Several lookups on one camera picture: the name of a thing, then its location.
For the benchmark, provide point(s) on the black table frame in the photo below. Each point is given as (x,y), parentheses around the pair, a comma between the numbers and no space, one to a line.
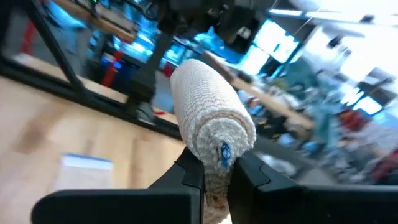
(77,90)

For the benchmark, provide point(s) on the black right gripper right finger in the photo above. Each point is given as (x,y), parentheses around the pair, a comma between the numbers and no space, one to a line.
(311,205)

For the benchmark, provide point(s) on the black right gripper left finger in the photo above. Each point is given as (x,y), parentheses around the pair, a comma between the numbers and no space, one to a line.
(124,205)

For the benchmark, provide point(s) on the clear plastic zip bag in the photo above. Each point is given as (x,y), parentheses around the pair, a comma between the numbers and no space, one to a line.
(84,174)

